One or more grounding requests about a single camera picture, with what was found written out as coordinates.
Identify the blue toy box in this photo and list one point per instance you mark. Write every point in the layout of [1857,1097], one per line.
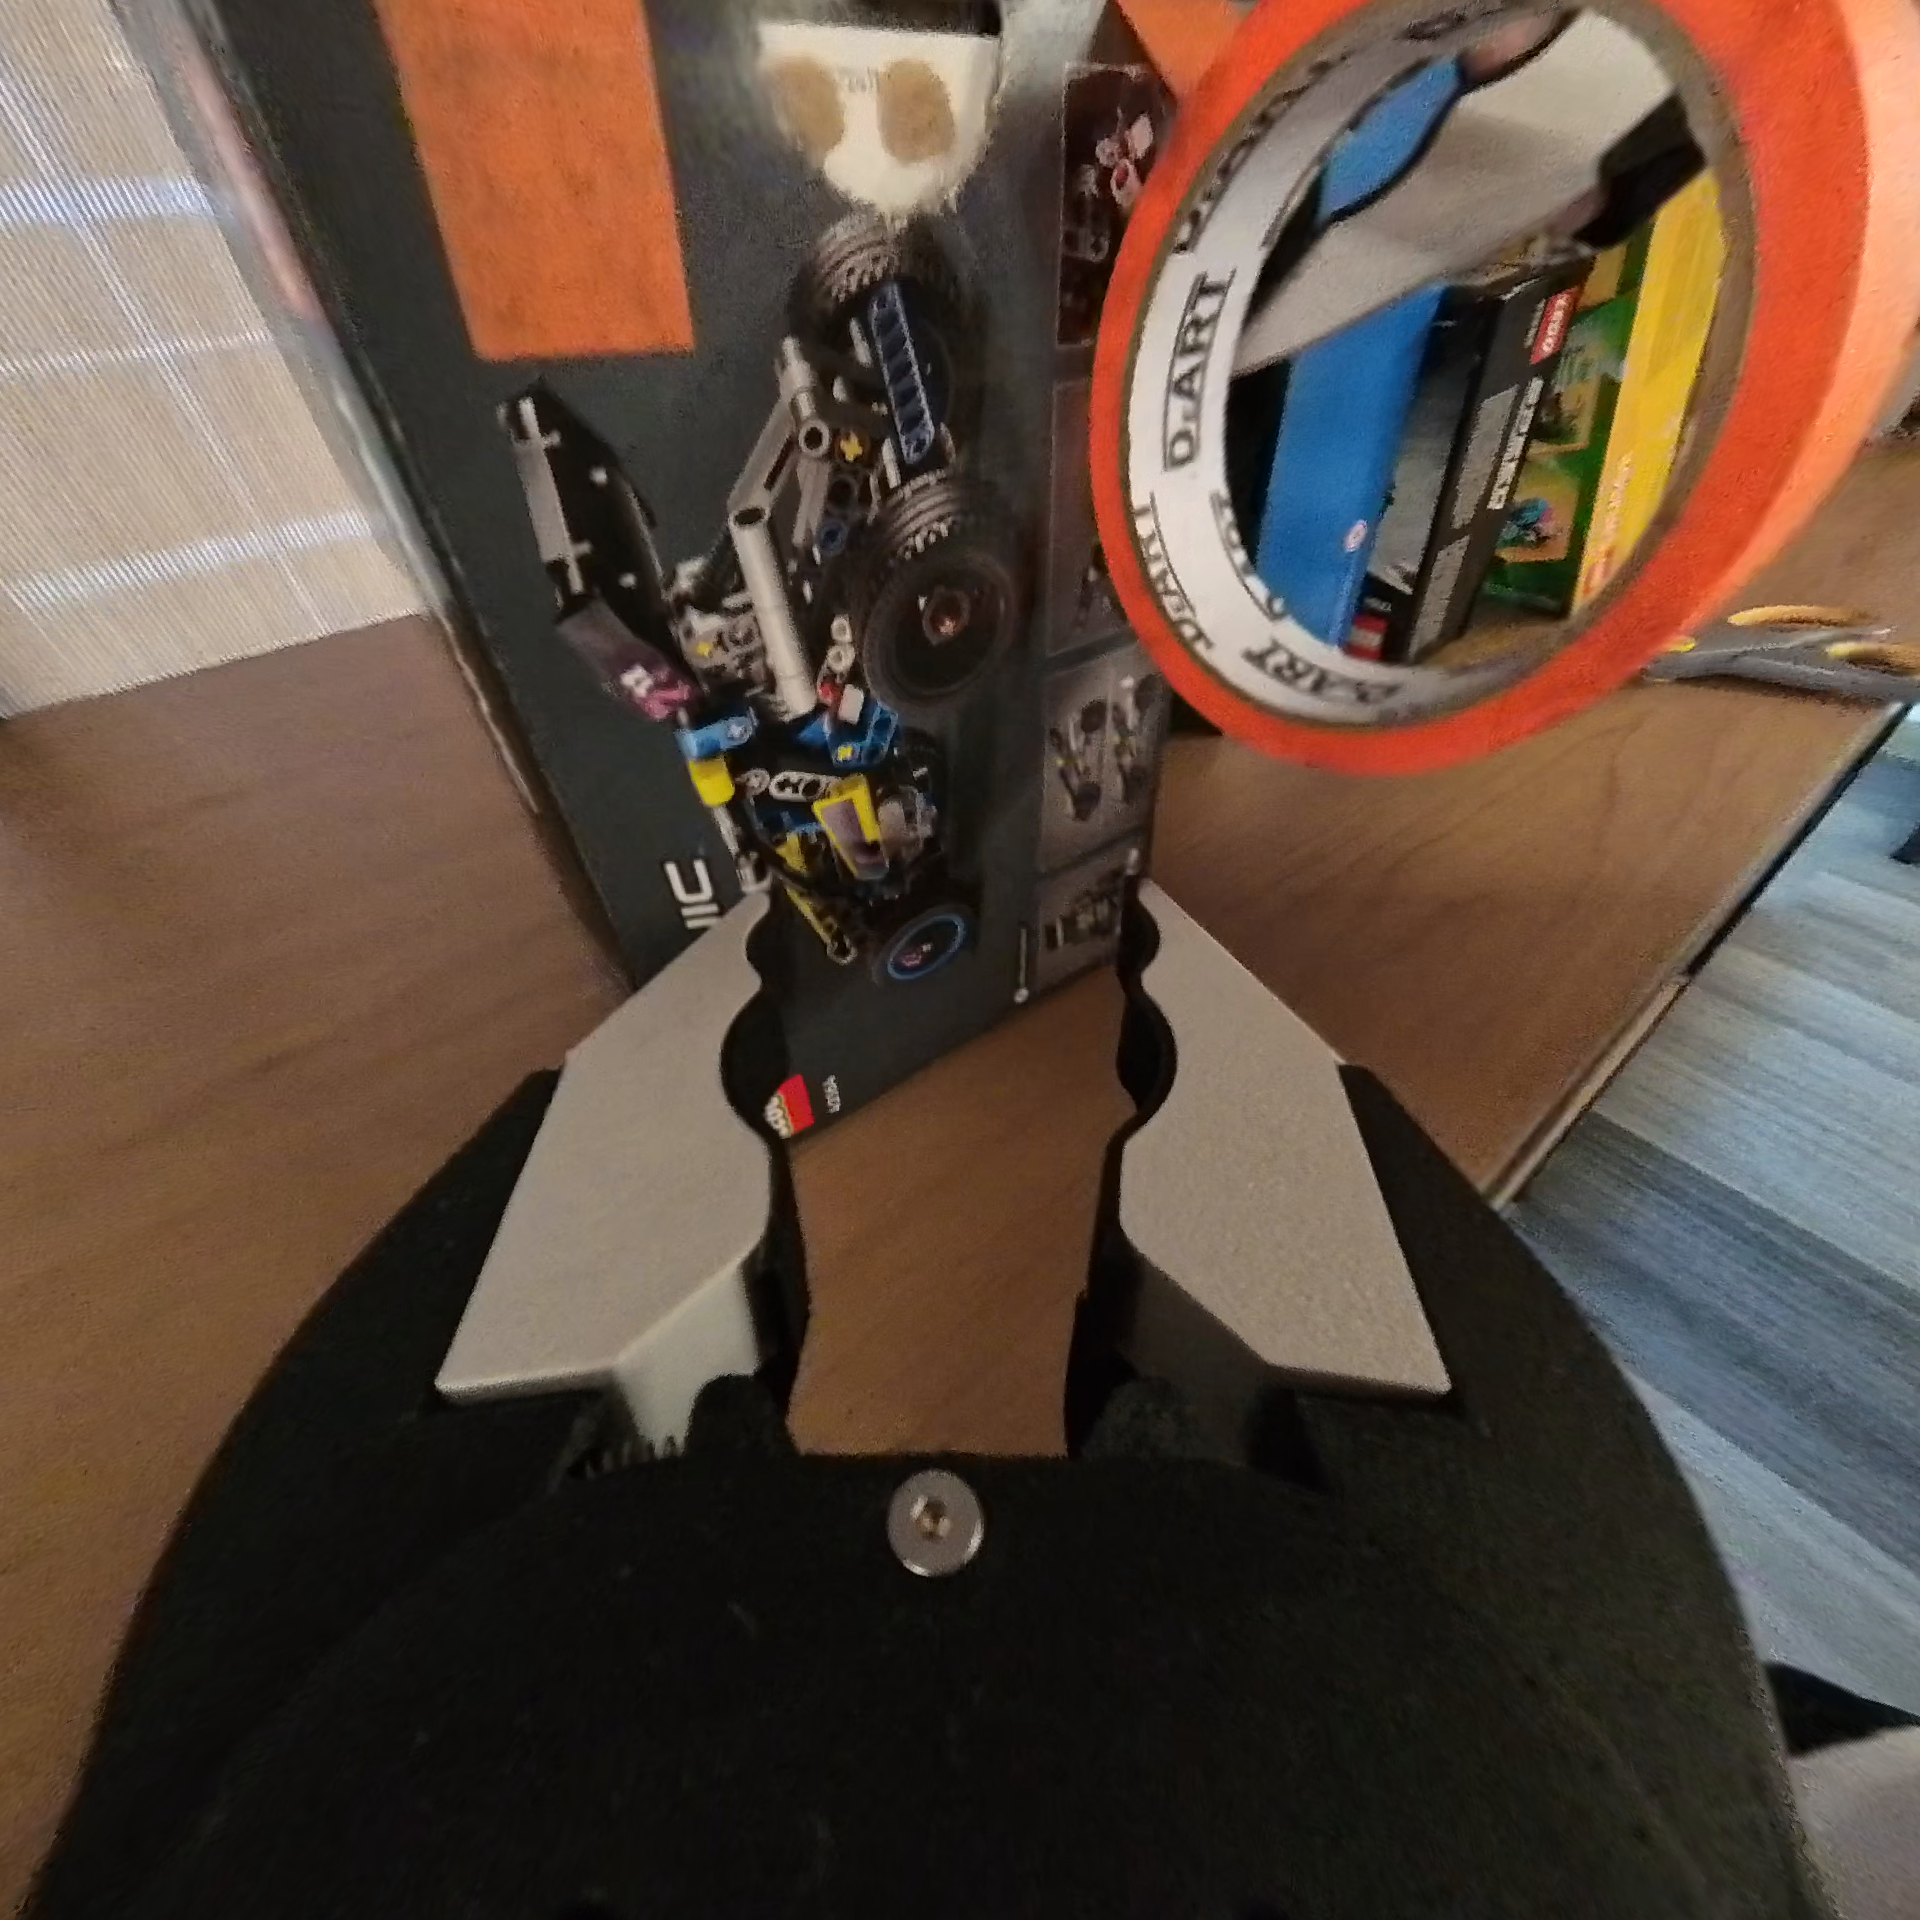
[1335,448]

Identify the small black toy box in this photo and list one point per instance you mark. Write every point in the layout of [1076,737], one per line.
[1470,495]

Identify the grey and yellow scissors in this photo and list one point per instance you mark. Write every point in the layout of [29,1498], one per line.
[1787,655]

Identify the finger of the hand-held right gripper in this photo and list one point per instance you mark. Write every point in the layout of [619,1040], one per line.
[1438,195]

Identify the wooden desk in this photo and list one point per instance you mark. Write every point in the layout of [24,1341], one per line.
[225,900]

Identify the green and yellow toy box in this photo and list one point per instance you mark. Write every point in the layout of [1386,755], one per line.
[1666,377]

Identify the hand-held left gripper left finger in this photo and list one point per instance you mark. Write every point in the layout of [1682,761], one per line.
[630,1215]

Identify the large dark toy car box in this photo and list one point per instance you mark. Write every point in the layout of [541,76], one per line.
[569,524]

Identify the orange tape roll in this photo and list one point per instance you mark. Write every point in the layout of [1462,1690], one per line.
[1801,377]

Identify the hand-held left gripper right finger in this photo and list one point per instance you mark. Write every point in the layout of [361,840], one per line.
[1275,1215]

